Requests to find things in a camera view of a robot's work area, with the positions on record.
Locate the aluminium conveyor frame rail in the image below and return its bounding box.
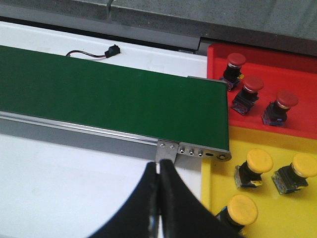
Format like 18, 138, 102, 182
0, 75, 233, 166

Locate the yellow plastic tray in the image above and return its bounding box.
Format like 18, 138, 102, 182
200, 126, 317, 238

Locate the yellow mushroom push button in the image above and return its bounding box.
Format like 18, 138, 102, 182
215, 194, 259, 234
234, 149, 273, 188

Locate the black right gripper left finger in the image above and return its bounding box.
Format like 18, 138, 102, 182
90, 162, 159, 238

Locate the grey stone counter slab left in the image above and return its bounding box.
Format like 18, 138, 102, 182
0, 0, 112, 25

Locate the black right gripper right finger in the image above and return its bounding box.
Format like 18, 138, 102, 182
159, 159, 241, 238

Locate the green conveyor belt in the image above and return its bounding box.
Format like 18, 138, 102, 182
0, 46, 229, 150

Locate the grey stone counter slab right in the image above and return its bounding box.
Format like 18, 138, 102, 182
110, 0, 317, 56

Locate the black connector with cable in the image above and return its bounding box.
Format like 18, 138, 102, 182
65, 44, 121, 59

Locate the red plastic tray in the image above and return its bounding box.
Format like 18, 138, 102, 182
207, 43, 317, 139

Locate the grey stone counter slab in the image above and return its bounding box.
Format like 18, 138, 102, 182
110, 0, 317, 56
0, 0, 112, 25

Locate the red mushroom push button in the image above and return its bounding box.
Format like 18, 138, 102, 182
262, 90, 299, 126
220, 53, 246, 91
231, 75, 264, 115

